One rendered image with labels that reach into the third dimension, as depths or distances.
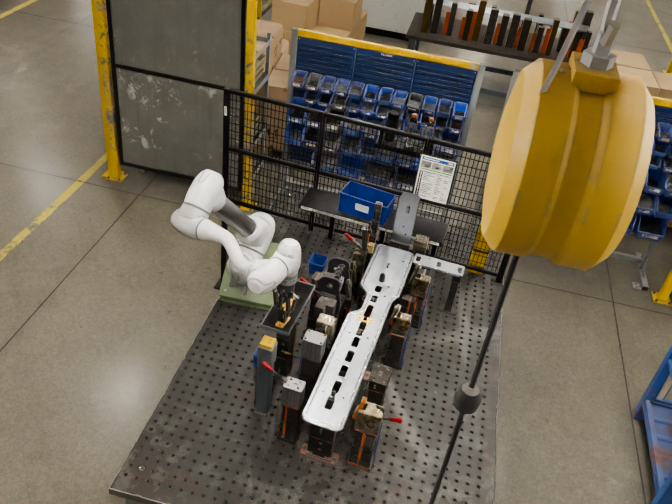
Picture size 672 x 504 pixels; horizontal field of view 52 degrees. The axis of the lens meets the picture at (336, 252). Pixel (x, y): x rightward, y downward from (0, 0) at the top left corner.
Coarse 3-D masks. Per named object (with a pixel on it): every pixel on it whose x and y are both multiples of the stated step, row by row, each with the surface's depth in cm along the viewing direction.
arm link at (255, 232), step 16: (208, 176) 313; (192, 192) 312; (208, 192) 312; (224, 192) 323; (208, 208) 313; (224, 208) 328; (240, 224) 346; (256, 224) 361; (272, 224) 370; (240, 240) 366; (256, 240) 362
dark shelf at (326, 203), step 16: (320, 192) 428; (304, 208) 415; (320, 208) 413; (336, 208) 415; (368, 224) 407; (384, 224) 407; (416, 224) 411; (432, 224) 413; (448, 224) 415; (432, 240) 400
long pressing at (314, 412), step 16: (384, 256) 387; (400, 256) 389; (368, 272) 374; (384, 272) 375; (400, 272) 377; (368, 288) 363; (384, 288) 364; (400, 288) 367; (368, 304) 353; (384, 304) 354; (352, 320) 342; (384, 320) 345; (352, 336) 333; (368, 336) 334; (336, 352) 323; (368, 352) 325; (336, 368) 315; (352, 368) 316; (320, 384) 306; (352, 384) 308; (320, 400) 298; (336, 400) 299; (352, 400) 301; (304, 416) 290; (320, 416) 291; (336, 416) 292
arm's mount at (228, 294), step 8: (272, 248) 388; (264, 256) 387; (224, 272) 386; (224, 280) 385; (224, 288) 384; (232, 288) 384; (240, 288) 384; (248, 288) 384; (224, 296) 384; (232, 296) 383; (240, 296) 383; (248, 296) 383; (256, 296) 383; (264, 296) 383; (272, 296) 382; (240, 304) 385; (248, 304) 385; (256, 304) 384; (264, 304) 382; (272, 304) 382
